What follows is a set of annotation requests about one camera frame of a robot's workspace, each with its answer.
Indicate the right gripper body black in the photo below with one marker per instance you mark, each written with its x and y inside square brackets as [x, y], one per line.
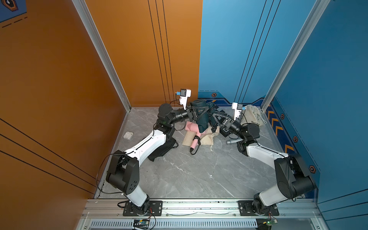
[228, 131]

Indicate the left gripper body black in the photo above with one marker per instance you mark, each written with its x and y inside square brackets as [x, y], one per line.
[189, 114]

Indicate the dark green hair dryer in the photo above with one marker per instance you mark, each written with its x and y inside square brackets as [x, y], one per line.
[211, 108]

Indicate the beige drawstring bag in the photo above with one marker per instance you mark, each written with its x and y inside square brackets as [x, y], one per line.
[252, 114]
[205, 139]

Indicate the black cloth bag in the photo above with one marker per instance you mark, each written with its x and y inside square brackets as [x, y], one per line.
[163, 149]

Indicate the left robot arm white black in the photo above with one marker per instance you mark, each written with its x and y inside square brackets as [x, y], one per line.
[123, 172]

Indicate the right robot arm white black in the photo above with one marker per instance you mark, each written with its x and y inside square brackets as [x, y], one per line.
[292, 175]

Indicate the pink hair dryer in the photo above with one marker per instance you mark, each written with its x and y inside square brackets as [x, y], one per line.
[194, 127]

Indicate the silver cylinder flashlight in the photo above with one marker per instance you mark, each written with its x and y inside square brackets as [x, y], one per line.
[229, 142]

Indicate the white earbuds case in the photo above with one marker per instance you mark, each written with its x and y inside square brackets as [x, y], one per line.
[128, 135]

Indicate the green circuit board right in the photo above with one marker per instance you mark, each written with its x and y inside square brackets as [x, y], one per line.
[270, 223]

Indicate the green circuit board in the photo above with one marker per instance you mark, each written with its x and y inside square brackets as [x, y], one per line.
[270, 223]
[141, 224]

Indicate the green circuit board left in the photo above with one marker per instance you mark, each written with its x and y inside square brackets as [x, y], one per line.
[141, 224]

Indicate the beige drawstring bag under pink dryer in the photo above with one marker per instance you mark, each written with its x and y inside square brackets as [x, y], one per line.
[205, 139]

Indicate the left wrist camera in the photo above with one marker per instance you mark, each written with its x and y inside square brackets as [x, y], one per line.
[184, 95]

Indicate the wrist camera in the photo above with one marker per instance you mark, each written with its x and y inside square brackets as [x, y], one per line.
[238, 110]
[184, 95]

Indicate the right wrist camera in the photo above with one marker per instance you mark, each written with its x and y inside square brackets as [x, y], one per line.
[238, 110]

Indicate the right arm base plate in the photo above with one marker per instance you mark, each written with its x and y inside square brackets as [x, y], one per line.
[256, 208]

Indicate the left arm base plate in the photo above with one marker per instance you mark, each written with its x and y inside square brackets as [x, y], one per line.
[154, 207]

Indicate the aluminium front rail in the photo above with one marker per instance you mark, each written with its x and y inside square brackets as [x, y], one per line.
[200, 208]

